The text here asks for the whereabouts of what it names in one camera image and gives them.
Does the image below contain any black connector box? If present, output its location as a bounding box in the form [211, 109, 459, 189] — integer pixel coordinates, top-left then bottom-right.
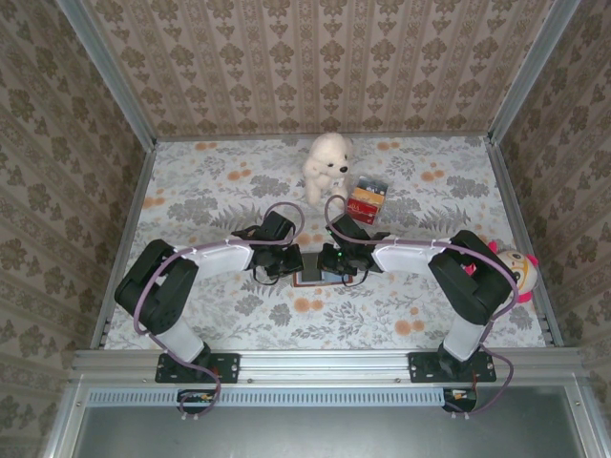
[177, 388, 217, 414]
[441, 387, 479, 414]

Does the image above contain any aluminium frame rail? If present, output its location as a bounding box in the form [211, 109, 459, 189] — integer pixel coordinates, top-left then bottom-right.
[70, 346, 584, 384]

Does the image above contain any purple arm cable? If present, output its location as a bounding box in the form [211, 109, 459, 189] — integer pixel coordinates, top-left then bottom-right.
[324, 194, 520, 419]
[133, 201, 306, 425]

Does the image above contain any doll with pink bow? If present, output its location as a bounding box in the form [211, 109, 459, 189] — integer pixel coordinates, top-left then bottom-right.
[486, 239, 540, 306]

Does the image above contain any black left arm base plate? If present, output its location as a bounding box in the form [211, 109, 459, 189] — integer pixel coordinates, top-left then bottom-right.
[154, 352, 241, 385]

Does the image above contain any aluminium frame post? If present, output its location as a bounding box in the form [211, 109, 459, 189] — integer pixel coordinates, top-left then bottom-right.
[53, 0, 158, 150]
[485, 0, 587, 145]

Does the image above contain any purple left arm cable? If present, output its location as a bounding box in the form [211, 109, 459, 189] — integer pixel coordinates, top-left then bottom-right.
[133, 201, 306, 425]

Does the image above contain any thin black left gripper cable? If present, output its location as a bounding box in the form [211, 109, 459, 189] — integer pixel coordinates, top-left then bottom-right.
[251, 266, 283, 286]

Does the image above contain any plain dark card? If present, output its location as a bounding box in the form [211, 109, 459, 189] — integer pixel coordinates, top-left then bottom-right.
[300, 253, 322, 283]

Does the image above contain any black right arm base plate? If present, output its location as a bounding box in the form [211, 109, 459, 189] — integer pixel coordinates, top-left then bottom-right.
[407, 351, 498, 385]

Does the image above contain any grey metal panel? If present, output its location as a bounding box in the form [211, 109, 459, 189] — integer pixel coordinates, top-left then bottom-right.
[41, 381, 611, 458]

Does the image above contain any floral table cover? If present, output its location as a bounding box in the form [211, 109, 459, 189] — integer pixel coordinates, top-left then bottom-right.
[102, 135, 550, 352]

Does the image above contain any grey slotted cable duct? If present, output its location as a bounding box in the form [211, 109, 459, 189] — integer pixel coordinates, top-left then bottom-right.
[87, 385, 479, 407]

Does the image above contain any brown leather card holder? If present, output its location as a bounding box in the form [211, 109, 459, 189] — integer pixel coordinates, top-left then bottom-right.
[290, 252, 357, 289]

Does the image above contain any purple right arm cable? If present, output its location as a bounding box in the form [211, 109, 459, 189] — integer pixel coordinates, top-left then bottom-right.
[324, 194, 520, 419]

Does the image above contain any white plush bear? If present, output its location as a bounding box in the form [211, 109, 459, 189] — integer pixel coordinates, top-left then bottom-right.
[301, 132, 356, 207]

